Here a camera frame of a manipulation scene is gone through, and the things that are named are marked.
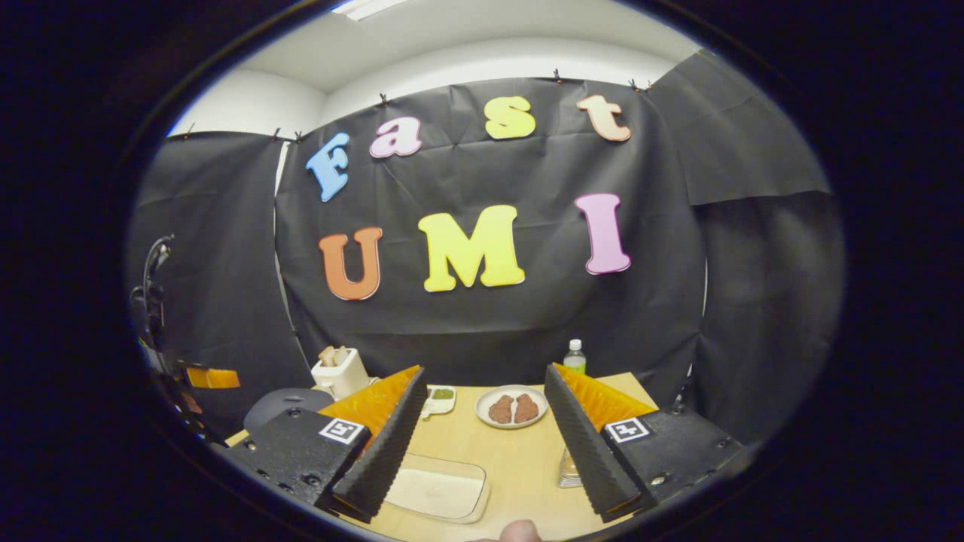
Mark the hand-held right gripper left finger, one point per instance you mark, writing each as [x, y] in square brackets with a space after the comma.
[384, 452]

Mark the white toaster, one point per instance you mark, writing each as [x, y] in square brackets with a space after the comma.
[343, 380]

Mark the white sectioned grain plate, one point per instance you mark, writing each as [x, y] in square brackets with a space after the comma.
[443, 403]

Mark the brown meat piece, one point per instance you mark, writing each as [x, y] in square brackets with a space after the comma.
[501, 410]
[526, 408]

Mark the round white plate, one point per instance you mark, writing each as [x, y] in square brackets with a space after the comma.
[512, 389]

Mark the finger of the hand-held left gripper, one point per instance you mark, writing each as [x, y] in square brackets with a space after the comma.
[215, 378]

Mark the grey and silver rice cooker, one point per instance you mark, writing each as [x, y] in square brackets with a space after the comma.
[282, 406]

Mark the green label drink bottle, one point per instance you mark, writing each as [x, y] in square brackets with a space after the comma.
[575, 361]

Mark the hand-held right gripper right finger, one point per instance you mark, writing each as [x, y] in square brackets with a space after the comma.
[584, 452]

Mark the wide ceiling light panel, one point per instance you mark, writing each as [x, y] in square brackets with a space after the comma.
[369, 7]

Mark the clear glass dish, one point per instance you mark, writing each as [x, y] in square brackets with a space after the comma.
[452, 461]

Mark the toast slice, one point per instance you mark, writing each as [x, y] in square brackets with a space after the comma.
[326, 356]
[341, 354]

